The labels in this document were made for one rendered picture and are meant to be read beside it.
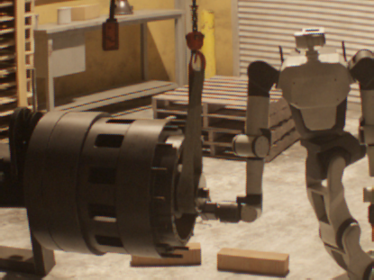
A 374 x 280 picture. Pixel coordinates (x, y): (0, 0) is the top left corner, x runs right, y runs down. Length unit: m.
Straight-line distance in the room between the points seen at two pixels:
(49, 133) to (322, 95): 1.01
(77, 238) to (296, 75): 1.00
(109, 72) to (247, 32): 1.73
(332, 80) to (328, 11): 5.55
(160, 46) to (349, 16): 2.61
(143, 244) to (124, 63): 6.36
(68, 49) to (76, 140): 4.81
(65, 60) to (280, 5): 2.74
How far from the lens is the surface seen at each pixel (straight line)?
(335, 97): 2.70
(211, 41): 8.88
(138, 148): 2.51
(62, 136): 2.61
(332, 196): 2.87
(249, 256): 3.98
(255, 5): 8.78
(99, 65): 8.53
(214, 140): 6.24
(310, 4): 8.33
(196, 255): 4.12
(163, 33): 9.26
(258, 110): 2.75
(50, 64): 7.11
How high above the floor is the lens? 1.69
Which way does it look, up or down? 14 degrees down
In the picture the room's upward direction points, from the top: 1 degrees counter-clockwise
